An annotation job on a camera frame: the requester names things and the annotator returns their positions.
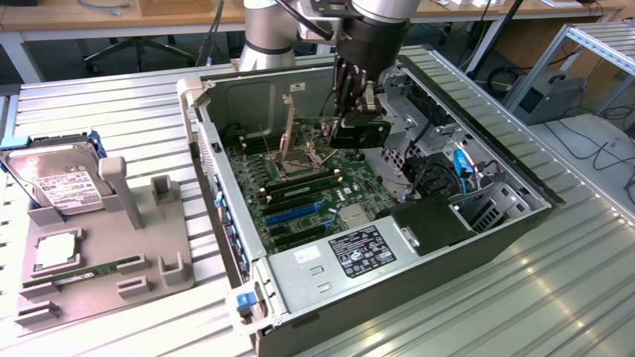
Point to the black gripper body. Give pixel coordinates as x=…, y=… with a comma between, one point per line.
x=372, y=41

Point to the graphics card with black cooler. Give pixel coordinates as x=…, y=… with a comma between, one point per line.
x=361, y=135

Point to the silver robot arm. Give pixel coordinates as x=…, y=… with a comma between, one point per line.
x=268, y=37

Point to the silver disk bay cage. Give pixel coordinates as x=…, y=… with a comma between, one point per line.
x=427, y=130

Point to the metal socket cover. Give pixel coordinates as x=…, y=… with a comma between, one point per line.
x=317, y=154

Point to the thin locking lever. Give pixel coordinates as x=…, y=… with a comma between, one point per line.
x=265, y=141

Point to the black RAM slot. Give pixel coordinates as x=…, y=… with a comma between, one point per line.
x=253, y=144
x=252, y=140
x=297, y=183
x=255, y=148
x=252, y=135
x=297, y=179
x=299, y=186

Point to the CPU socket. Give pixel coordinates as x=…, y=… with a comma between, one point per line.
x=297, y=169

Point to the green motherboard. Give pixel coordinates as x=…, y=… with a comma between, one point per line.
x=347, y=178

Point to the white box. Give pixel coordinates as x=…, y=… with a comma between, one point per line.
x=479, y=3

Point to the green RAM stick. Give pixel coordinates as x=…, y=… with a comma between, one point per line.
x=84, y=274
x=303, y=190

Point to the silver chipset heatsink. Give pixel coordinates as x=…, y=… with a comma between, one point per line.
x=355, y=216

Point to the long black expansion slot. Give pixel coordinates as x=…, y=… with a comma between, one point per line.
x=303, y=240
x=289, y=207
x=297, y=231

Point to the blue expansion slot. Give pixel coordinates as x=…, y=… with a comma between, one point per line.
x=292, y=217

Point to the black plastic shroud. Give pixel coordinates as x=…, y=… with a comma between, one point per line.
x=431, y=227

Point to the grey equipment box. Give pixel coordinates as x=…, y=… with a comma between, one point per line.
x=555, y=100

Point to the open black PC case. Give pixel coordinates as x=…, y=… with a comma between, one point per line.
x=445, y=267

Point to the grey power supply unit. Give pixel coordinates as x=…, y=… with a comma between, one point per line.
x=321, y=275

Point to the wooden desk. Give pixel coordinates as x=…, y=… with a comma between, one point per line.
x=98, y=20

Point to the blue case latch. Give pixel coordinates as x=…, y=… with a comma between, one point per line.
x=244, y=301

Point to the grey parts rack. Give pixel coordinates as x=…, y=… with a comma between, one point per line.
x=104, y=238

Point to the hard disk in blue caddy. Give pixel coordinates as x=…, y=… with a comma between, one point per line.
x=54, y=175

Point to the silver CPU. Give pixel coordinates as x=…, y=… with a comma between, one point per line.
x=54, y=253

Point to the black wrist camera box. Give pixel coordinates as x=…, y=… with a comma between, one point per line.
x=332, y=7

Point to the aluminium frame table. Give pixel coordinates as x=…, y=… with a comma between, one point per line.
x=600, y=41

